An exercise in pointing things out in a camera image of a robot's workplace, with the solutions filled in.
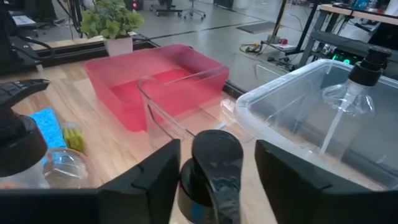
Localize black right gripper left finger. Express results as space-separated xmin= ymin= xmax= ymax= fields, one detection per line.
xmin=98 ymin=139 xmax=182 ymax=224

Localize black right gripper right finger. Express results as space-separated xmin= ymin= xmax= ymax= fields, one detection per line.
xmin=254 ymin=139 xmax=398 ymax=224

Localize clear pump bottle black top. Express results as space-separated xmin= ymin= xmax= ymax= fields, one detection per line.
xmin=0 ymin=78 xmax=93 ymax=190
xmin=319 ymin=45 xmax=392 ymax=156
xmin=177 ymin=129 xmax=244 ymax=224

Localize yellow-green dish brush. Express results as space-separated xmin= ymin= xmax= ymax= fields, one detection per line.
xmin=60 ymin=121 xmax=86 ymax=153

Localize blue sponge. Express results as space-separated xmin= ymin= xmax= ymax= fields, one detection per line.
xmin=28 ymin=107 xmax=68 ymax=150

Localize narrow clear plastic bin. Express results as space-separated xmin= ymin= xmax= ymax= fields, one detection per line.
xmin=137 ymin=64 xmax=252 ymax=150

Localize large clear plastic bin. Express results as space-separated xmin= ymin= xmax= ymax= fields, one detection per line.
xmin=234 ymin=58 xmax=398 ymax=191

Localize red plastic bin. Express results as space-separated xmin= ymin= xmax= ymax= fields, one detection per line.
xmin=85 ymin=44 xmax=231 ymax=133

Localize computer with green light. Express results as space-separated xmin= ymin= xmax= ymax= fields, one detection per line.
xmin=320 ymin=43 xmax=366 ymax=65

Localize background desk black legs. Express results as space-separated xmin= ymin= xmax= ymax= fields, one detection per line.
xmin=297 ymin=2 xmax=398 ymax=68

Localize gray floor mat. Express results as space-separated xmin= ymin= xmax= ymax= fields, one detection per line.
xmin=236 ymin=21 xmax=278 ymax=35

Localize green potted plant white pot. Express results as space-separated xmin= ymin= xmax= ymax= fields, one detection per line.
xmin=80 ymin=0 xmax=145 ymax=57

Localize black rolling cart base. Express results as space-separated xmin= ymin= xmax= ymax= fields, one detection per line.
xmin=150 ymin=0 xmax=183 ymax=17

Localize office chair wheeled base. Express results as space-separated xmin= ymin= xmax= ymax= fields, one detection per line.
xmin=182 ymin=0 xmax=206 ymax=20

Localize yellow cable coil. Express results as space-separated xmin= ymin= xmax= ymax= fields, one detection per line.
xmin=238 ymin=42 xmax=264 ymax=54

